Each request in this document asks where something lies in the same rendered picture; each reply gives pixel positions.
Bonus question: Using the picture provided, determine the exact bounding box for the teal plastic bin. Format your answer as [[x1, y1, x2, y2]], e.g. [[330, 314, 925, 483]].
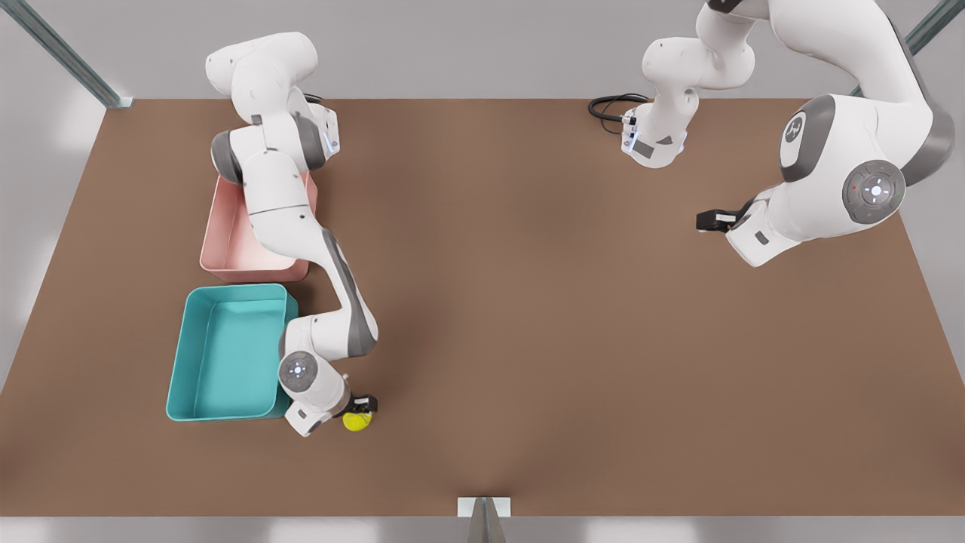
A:
[[166, 284, 300, 422]]

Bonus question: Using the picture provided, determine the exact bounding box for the pink plastic bin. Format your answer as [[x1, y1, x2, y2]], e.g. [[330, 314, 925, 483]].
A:
[[200, 170, 319, 284]]

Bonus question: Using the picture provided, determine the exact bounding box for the black cable loop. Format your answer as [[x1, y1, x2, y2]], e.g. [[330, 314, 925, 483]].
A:
[[588, 94, 651, 136]]

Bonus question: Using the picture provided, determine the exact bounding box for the silver frame post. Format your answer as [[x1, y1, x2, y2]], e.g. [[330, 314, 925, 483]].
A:
[[850, 0, 965, 99], [0, 0, 133, 109], [458, 497, 511, 543]]

